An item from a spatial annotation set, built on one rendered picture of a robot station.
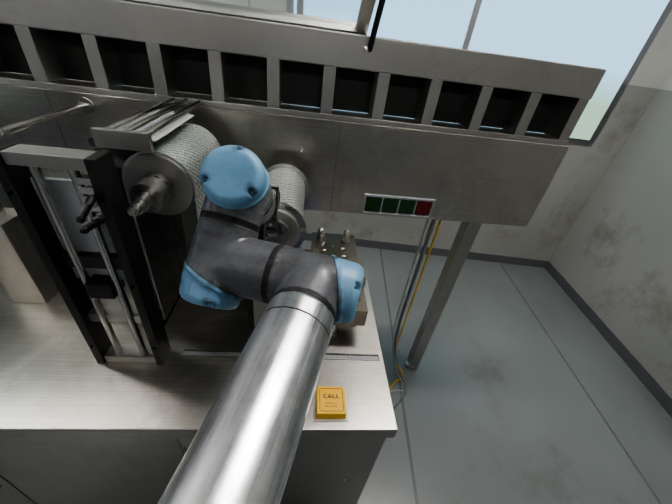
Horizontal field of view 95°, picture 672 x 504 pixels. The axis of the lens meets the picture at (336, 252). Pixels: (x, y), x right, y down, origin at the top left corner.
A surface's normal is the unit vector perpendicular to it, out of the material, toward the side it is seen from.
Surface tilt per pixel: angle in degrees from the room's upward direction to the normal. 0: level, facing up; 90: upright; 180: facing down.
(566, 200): 90
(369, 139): 90
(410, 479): 0
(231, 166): 50
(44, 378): 0
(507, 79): 90
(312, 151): 90
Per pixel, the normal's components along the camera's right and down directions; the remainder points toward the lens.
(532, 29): -0.04, 0.57
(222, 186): 0.11, -0.08
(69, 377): 0.11, -0.81
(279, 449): 0.77, -0.37
